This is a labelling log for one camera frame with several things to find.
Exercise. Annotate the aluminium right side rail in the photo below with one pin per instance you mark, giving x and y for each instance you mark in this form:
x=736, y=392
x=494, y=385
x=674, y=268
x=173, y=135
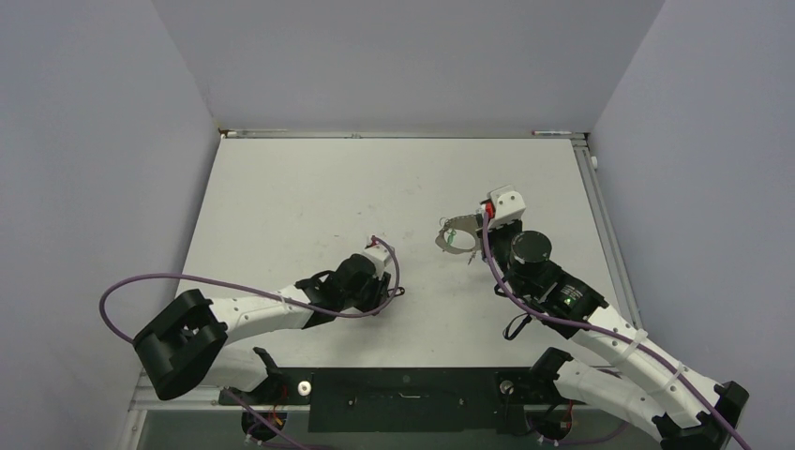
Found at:
x=587, y=165

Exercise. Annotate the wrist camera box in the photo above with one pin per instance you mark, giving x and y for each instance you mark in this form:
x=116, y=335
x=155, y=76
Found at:
x=378, y=253
x=503, y=206

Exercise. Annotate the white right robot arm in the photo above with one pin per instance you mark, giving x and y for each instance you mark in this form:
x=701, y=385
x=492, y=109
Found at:
x=653, y=391

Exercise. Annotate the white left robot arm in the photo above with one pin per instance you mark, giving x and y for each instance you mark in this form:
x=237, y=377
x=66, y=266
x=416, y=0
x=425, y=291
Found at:
x=189, y=343

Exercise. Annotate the aluminium rail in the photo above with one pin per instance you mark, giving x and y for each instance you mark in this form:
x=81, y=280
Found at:
x=587, y=165
x=314, y=134

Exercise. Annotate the large steel carabiner keyring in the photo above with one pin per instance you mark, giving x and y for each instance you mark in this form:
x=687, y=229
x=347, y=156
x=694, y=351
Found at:
x=468, y=239

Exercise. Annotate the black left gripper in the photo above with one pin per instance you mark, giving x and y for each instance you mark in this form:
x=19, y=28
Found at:
x=377, y=297

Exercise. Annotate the pen on back rail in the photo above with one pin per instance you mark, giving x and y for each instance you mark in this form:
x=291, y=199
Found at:
x=552, y=133

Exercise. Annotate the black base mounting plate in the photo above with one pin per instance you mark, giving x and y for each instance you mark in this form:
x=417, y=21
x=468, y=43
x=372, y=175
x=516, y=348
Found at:
x=430, y=399

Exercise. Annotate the aluminium back rail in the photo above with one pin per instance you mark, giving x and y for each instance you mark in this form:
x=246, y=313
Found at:
x=314, y=134

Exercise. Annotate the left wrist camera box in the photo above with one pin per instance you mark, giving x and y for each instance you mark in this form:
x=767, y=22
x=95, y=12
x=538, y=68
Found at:
x=378, y=253

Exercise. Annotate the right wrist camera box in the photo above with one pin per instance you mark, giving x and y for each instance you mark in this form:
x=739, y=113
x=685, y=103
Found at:
x=503, y=206

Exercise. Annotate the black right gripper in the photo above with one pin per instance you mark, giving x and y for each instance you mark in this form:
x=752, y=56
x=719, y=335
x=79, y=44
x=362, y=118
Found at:
x=515, y=225

